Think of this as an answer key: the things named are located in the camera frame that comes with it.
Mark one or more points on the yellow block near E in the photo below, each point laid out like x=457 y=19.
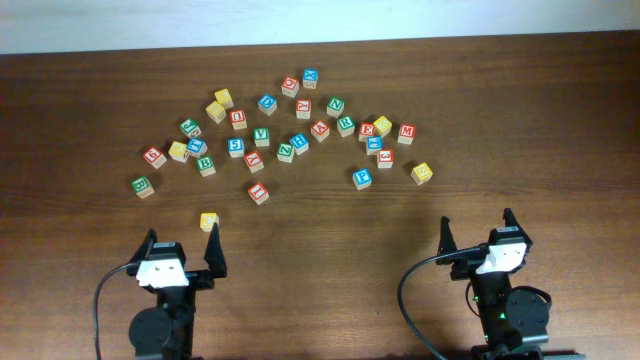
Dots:
x=382 y=126

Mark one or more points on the yellow C block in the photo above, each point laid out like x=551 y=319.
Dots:
x=208 y=221

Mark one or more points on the green J block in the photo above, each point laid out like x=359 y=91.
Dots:
x=190 y=128

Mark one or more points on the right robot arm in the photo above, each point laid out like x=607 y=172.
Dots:
x=514 y=319

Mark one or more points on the green B block left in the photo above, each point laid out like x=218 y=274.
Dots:
x=142 y=187

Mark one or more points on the blue L block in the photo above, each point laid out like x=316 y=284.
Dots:
x=196 y=147

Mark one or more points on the red 3 block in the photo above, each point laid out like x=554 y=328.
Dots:
x=385 y=158

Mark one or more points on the blue 5 block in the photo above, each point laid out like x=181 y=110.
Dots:
x=236 y=147

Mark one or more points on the red E block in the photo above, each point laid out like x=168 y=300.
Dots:
x=366 y=131

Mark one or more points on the green V block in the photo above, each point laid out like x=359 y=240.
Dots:
x=262 y=137

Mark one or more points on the red K block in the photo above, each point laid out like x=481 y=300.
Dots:
x=254 y=161

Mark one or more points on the red M block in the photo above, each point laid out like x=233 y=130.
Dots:
x=406 y=134

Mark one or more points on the red U block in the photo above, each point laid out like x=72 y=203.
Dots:
x=238 y=119

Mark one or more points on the blue D block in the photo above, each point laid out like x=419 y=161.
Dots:
x=267 y=104

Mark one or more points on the green b block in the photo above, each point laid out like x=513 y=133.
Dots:
x=205 y=166
x=142 y=187

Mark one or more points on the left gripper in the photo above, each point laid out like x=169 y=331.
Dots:
x=198 y=275

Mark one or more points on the green R block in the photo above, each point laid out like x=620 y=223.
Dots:
x=345 y=126

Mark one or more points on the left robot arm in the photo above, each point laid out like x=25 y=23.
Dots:
x=165 y=331

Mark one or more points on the green Z block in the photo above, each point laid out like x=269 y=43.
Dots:
x=285 y=152

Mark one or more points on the yellow block upper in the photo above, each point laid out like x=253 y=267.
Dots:
x=224 y=98

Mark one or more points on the blue H block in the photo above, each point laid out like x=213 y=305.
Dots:
x=300 y=143

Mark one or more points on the yellow block left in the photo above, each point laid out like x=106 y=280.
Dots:
x=178 y=152

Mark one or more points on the blue P block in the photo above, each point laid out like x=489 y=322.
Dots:
x=362 y=178

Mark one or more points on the yellow block lower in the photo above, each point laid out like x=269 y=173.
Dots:
x=216 y=112

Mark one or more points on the green N block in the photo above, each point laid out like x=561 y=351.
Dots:
x=335 y=107

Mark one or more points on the blue X block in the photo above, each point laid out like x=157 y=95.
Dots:
x=310 y=78

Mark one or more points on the red Q block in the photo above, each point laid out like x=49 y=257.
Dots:
x=290 y=87

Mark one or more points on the red Y block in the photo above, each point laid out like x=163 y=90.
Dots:
x=303 y=109

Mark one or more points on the red 6 block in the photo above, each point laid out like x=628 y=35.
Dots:
x=154 y=157

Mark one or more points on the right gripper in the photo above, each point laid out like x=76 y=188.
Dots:
x=461 y=268

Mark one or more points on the red I block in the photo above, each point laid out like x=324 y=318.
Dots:
x=258 y=193

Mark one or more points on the yellow S block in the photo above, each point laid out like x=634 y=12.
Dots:
x=421 y=173

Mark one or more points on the blue T block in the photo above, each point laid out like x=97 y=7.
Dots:
x=373 y=145

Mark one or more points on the green B block centre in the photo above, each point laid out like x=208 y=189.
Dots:
x=205 y=166

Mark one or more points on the red A block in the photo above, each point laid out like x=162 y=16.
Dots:
x=320 y=130

